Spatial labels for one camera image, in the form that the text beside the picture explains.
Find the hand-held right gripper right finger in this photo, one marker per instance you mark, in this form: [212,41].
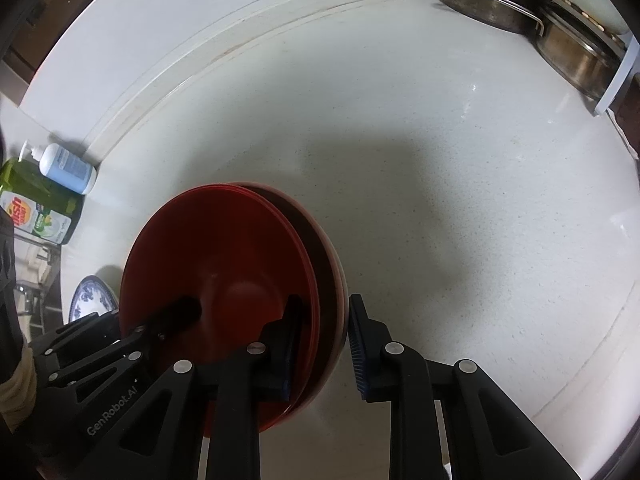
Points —
[357,350]

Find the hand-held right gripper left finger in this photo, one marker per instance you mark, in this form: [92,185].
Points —
[292,350]

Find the deep steel pot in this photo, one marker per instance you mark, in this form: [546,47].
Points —
[570,55]

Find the green dish soap bottle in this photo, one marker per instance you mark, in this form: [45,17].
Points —
[35,200]

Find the white blue pump bottle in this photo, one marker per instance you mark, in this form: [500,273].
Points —
[67,167]

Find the white pot rack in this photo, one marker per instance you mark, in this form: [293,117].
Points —
[617,80]

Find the pink bowl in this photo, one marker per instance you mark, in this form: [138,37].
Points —
[322,265]

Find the blue patterned white plate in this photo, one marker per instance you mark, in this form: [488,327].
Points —
[92,297]

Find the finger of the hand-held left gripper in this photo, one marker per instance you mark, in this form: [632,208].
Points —
[172,317]

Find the red black bowl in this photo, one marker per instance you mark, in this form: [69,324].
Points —
[220,260]

